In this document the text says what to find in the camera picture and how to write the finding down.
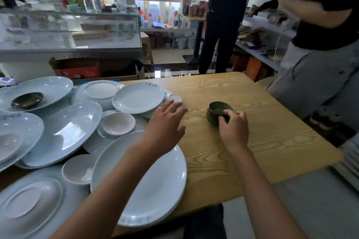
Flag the person's left forearm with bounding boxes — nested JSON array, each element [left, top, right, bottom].
[[50, 142, 175, 239]]

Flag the white wall shelf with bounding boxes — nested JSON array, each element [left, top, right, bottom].
[[235, 14, 298, 73]]

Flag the person's right hand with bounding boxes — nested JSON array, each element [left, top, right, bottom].
[[218, 109, 250, 151]]

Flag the brown cardboard box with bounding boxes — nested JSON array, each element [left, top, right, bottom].
[[49, 56, 145, 86]]

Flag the beige plastic stool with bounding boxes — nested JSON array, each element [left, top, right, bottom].
[[140, 32, 154, 66]]

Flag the person's left hand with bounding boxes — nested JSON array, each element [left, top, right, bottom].
[[140, 100, 188, 159]]

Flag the orange detergent bottle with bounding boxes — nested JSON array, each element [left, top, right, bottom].
[[137, 7, 148, 28]]

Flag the small pinkish white saucer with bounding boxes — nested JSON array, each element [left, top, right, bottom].
[[102, 112, 136, 136], [0, 134, 24, 164], [61, 154, 98, 186]]

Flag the black stand pole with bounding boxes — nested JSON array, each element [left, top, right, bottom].
[[182, 18, 206, 65]]

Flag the single dark green dish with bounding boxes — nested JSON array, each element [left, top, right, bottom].
[[11, 92, 44, 109]]

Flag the person's dark trousers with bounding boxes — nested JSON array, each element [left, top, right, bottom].
[[183, 204, 227, 239]]

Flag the upturned white oval platter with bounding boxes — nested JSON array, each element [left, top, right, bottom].
[[0, 164, 91, 239]]

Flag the tiny white sauce dish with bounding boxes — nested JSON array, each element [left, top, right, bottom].
[[164, 93, 182, 105]]

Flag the large white round plate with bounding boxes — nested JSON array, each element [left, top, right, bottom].
[[90, 131, 188, 228]]

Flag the stack of dark green dishes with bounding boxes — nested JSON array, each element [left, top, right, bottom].
[[206, 101, 236, 125]]

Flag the orange box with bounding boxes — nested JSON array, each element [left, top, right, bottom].
[[244, 56, 263, 82]]

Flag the white plate under saucer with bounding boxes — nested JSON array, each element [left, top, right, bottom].
[[97, 109, 149, 140]]

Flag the upturned white deep plate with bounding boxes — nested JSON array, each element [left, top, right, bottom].
[[71, 80, 124, 111]]

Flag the person's right forearm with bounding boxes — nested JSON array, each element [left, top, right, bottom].
[[227, 145, 307, 239]]

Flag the glass display counter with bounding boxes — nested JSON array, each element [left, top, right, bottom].
[[0, 3, 144, 81]]

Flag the stack of white trays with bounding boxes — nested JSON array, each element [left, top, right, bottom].
[[332, 132, 359, 192]]

